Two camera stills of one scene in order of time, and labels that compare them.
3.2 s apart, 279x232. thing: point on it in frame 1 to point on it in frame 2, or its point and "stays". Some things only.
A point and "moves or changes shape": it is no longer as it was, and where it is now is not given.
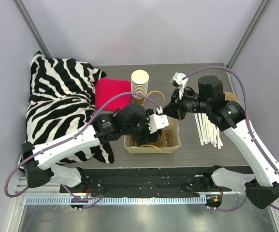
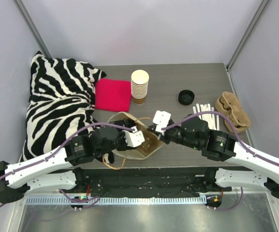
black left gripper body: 147,135 to 128,124
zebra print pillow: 61,99 stays
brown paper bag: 170,138 moves or changes shape
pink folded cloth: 106,89 stays
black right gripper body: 176,104 to 165,137
